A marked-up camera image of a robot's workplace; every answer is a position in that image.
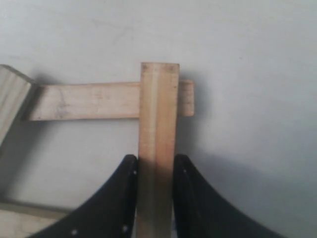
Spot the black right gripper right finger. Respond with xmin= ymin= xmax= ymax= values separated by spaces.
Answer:
xmin=173 ymin=154 xmax=281 ymax=238

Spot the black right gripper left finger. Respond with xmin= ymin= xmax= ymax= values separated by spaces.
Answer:
xmin=32 ymin=155 xmax=138 ymax=238

